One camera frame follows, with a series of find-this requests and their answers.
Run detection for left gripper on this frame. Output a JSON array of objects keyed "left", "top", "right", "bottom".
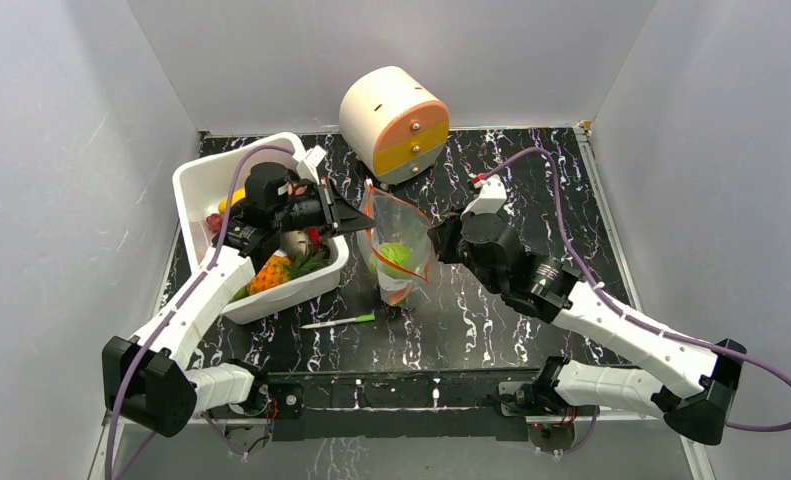
[{"left": 273, "top": 178, "right": 375, "bottom": 240}]

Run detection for clear zip top bag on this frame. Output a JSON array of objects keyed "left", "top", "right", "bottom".
[{"left": 357, "top": 179, "right": 435, "bottom": 309}]

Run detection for green toy cabbage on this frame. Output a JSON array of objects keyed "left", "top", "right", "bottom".
[{"left": 369, "top": 242, "right": 412, "bottom": 278}]

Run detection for toy watermelon slice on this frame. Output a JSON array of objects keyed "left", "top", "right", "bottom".
[{"left": 381, "top": 284, "right": 412, "bottom": 306}]

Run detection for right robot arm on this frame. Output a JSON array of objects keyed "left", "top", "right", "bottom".
[{"left": 428, "top": 212, "right": 742, "bottom": 445}]

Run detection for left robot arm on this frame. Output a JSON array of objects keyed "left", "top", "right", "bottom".
[{"left": 101, "top": 162, "right": 374, "bottom": 437}]

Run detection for red toy chili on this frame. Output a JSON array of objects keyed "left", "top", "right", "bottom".
[{"left": 306, "top": 227, "right": 321, "bottom": 245}]

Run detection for toy pineapple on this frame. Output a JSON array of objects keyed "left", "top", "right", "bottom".
[{"left": 246, "top": 250, "right": 328, "bottom": 296}]

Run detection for yellow toy banana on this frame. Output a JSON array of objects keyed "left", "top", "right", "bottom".
[{"left": 218, "top": 188, "right": 246, "bottom": 214}]

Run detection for round mini drawer cabinet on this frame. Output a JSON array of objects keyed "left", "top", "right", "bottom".
[{"left": 339, "top": 66, "right": 450, "bottom": 185}]

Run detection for purple toy grapes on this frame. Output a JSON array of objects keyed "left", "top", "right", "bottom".
[{"left": 205, "top": 213, "right": 224, "bottom": 233}]

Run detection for white plastic bin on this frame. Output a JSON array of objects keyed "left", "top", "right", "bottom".
[{"left": 172, "top": 132, "right": 348, "bottom": 324}]

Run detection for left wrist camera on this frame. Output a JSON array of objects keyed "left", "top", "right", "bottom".
[{"left": 293, "top": 145, "right": 327, "bottom": 184}]

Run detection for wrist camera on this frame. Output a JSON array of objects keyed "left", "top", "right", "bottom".
[
  {"left": 293, "top": 145, "right": 327, "bottom": 184},
  {"left": 463, "top": 174, "right": 507, "bottom": 214}
]

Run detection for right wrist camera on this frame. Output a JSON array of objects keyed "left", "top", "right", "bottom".
[{"left": 463, "top": 174, "right": 507, "bottom": 214}]

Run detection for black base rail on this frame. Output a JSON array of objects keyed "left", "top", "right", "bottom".
[{"left": 261, "top": 368, "right": 538, "bottom": 442}]

